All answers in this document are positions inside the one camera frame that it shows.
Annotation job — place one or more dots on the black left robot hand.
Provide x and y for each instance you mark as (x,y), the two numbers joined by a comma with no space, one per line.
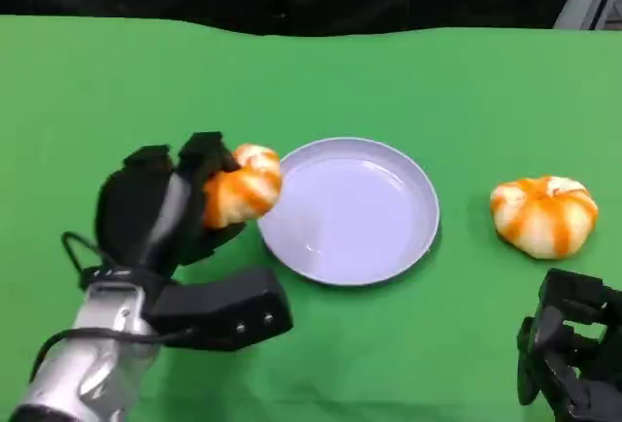
(141,208)

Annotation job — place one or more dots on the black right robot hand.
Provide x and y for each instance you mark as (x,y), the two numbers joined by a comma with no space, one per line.
(568,344)

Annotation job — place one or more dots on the orange and white bread roll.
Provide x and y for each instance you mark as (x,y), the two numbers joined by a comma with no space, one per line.
(544,218)
(243,188)

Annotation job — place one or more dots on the lilac plate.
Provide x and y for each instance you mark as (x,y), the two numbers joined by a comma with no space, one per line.
(350,213)

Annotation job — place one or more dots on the green table cloth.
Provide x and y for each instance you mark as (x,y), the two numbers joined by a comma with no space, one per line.
(340,81)

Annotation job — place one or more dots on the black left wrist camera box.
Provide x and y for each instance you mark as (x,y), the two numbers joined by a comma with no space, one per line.
(228,310)

